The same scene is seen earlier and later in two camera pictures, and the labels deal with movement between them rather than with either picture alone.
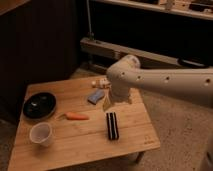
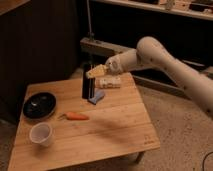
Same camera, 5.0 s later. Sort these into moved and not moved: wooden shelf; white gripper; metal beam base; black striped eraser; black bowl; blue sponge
Moved: black striped eraser; white gripper
Not moved: wooden shelf; black bowl; metal beam base; blue sponge
